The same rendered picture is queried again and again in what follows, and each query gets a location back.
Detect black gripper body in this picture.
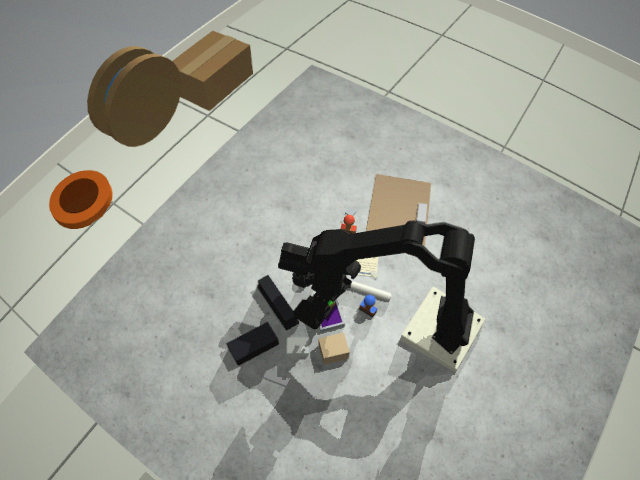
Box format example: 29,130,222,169
294,261,361,329

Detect cream paper card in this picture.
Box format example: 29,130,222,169
356,257,379,279

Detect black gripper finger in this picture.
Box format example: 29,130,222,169
335,278,352,300
307,296,332,317

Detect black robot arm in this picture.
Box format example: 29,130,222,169
278,220,475,354

